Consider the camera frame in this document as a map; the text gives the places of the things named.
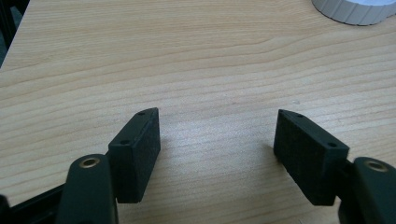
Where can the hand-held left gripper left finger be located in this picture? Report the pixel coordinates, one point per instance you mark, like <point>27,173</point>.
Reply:
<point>134,165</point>

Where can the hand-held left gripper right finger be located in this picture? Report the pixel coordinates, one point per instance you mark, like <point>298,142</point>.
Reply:
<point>311,161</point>

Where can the white ribbed round container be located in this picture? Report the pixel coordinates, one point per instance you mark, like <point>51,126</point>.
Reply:
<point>355,11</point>

